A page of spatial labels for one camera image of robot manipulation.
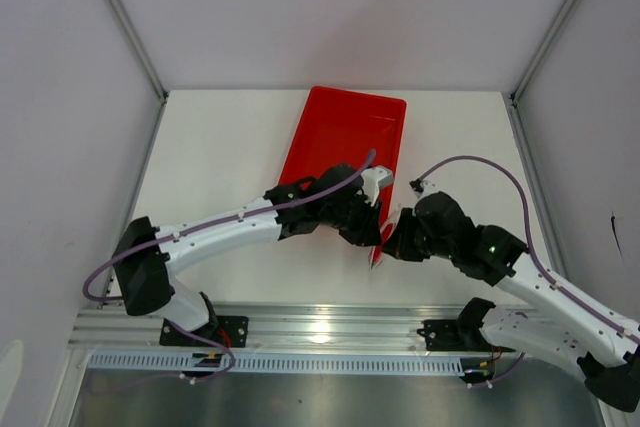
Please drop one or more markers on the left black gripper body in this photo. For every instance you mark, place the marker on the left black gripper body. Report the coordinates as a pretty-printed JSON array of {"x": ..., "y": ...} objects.
[{"x": 354, "y": 221}]

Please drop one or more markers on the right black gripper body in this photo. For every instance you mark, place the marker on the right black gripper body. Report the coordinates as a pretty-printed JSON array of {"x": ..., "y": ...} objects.
[{"x": 414, "y": 244}]

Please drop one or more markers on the clear zip top bag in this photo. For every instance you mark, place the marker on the clear zip top bag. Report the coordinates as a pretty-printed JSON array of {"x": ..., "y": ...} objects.
[{"x": 394, "y": 216}]

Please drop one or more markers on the red chili pepper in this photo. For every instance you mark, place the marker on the red chili pepper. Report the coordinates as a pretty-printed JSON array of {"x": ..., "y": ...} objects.
[{"x": 375, "y": 257}]

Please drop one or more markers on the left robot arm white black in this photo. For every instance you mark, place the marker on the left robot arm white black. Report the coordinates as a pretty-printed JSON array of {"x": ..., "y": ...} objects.
[{"x": 149, "y": 258}]

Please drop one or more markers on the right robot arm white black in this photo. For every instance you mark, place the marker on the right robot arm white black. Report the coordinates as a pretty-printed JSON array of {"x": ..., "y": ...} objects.
[{"x": 586, "y": 339}]

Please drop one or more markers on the red plastic tray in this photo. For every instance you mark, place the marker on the red plastic tray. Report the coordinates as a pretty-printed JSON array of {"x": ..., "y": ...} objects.
[{"x": 339, "y": 126}]

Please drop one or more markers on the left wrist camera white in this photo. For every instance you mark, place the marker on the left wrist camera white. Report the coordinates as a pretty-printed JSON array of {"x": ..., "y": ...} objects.
[{"x": 375, "y": 180}]

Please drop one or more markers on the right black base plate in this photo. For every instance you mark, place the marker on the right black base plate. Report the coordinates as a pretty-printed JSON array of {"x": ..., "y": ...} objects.
[{"x": 450, "y": 334}]

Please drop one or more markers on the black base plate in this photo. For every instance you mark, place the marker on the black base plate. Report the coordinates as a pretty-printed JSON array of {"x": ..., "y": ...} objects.
[
  {"x": 450, "y": 334},
  {"x": 232, "y": 332}
]

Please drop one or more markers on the aluminium mounting rail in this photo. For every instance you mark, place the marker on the aluminium mounting rail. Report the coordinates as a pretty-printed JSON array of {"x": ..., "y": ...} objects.
[{"x": 272, "y": 328}]

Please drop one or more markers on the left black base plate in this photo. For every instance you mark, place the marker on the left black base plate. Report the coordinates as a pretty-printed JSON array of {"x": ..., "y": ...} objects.
[{"x": 232, "y": 332}]

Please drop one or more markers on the slotted cable duct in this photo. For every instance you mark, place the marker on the slotted cable duct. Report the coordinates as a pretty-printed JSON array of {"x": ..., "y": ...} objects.
[{"x": 412, "y": 365}]

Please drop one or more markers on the right aluminium frame post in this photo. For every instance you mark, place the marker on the right aluminium frame post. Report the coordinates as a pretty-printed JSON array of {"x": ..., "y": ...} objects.
[{"x": 559, "y": 21}]

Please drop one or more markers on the aluminium frame post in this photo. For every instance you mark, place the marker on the aluminium frame post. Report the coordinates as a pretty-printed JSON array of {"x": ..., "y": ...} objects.
[
  {"x": 559, "y": 21},
  {"x": 137, "y": 48}
]

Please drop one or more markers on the left aluminium frame post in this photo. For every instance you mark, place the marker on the left aluminium frame post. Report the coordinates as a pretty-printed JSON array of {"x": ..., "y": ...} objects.
[{"x": 137, "y": 48}]

